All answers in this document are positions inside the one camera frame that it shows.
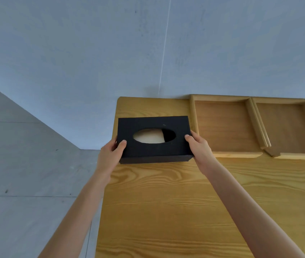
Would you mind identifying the person's left forearm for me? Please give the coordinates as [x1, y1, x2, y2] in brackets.
[38, 170, 110, 258]

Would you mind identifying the wooden table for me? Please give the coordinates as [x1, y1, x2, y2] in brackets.
[95, 96, 305, 258]

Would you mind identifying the person's left hand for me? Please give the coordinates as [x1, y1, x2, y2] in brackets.
[96, 138, 127, 177]

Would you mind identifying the person's right forearm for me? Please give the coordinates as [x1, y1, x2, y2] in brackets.
[203, 161, 305, 258]

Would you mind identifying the wooden tray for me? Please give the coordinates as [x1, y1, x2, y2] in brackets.
[189, 94, 271, 158]
[252, 97, 305, 161]

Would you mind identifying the black tissue box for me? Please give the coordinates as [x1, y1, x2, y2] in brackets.
[117, 116, 194, 165]

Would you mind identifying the person's right hand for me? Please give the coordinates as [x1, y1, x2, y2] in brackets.
[184, 130, 214, 175]

